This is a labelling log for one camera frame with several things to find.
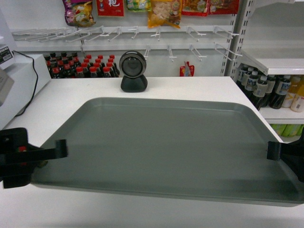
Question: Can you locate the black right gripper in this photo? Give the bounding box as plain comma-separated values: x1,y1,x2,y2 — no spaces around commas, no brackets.
266,133,304,182

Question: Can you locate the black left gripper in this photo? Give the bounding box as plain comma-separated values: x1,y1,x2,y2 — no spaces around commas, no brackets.
0,127,68,189

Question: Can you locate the silver grey rectangular tray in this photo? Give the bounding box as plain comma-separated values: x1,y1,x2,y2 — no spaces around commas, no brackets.
32,97,304,207

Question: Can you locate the white checkout counter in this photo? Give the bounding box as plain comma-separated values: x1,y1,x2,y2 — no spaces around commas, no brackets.
0,76,304,228

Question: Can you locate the dark soy sauce bottle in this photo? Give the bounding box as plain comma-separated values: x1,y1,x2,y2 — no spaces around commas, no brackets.
250,76,268,110

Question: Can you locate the white cash register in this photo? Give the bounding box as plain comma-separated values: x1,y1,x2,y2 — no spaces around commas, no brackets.
0,38,51,129

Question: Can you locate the black round barcode scanner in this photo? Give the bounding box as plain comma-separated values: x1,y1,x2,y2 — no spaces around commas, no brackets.
119,50,148,93

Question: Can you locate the red pouch snack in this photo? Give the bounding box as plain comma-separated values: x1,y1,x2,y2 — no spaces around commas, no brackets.
179,61,195,77

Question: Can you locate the yellow hanging snack bag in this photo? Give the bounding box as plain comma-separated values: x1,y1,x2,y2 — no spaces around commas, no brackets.
148,0,182,29

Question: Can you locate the black left cable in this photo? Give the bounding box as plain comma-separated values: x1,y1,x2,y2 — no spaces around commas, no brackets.
13,50,39,117

